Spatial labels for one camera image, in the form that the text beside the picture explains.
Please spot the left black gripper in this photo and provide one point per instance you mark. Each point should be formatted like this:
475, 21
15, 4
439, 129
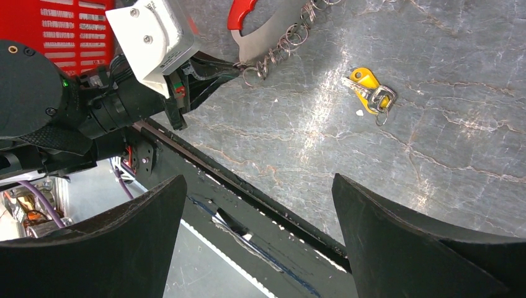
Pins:
193, 83

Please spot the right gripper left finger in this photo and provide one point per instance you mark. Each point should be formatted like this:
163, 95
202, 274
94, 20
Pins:
125, 251

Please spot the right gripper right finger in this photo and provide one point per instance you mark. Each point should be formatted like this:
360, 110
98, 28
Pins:
394, 251

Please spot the yellow tagged keys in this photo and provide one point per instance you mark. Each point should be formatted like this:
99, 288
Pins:
377, 99

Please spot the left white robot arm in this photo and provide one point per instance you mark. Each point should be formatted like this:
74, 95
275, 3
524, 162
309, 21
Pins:
55, 124

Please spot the red plastic basket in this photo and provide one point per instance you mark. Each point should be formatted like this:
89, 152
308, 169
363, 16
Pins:
75, 35

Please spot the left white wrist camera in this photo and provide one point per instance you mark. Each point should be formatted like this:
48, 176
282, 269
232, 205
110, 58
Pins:
157, 37

